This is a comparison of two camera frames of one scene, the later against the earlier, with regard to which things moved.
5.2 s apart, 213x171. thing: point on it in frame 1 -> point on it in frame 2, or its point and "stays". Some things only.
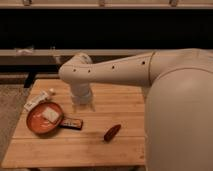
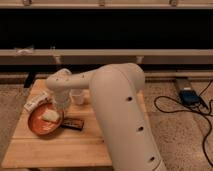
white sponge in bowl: [50, 114] stays
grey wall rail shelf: [27, 57] stays
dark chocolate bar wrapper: [76, 124] stays
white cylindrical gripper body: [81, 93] -> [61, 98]
